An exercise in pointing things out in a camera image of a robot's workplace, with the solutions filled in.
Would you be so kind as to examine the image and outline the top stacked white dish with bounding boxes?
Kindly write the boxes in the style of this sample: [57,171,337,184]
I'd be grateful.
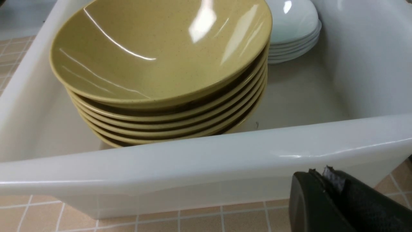
[269,20,322,49]

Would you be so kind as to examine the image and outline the top stacked yellow bowl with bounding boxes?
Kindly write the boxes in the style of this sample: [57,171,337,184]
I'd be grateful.
[67,47,269,122]

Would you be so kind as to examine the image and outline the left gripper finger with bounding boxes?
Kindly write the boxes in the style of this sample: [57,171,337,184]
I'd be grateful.
[289,166,412,232]

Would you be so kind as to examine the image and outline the large white plastic tub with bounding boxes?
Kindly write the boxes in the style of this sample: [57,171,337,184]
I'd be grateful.
[0,0,412,219]

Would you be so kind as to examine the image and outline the lower stacked white dish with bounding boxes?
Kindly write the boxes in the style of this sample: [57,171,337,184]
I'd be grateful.
[268,35,319,64]

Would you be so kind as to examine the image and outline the white small sauce dish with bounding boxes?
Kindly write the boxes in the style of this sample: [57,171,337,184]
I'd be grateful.
[266,0,318,44]

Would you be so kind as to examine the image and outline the stacked white dish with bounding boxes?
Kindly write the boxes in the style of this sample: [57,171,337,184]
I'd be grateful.
[268,35,319,64]
[269,20,322,49]

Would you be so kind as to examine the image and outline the yellow noodle bowl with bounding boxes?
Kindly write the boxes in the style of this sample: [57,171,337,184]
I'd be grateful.
[50,0,273,110]

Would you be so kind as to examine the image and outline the stacked yellow bowl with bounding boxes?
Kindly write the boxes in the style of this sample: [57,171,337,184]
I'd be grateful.
[76,66,267,144]
[78,76,267,148]
[70,65,267,135]
[67,47,269,122]

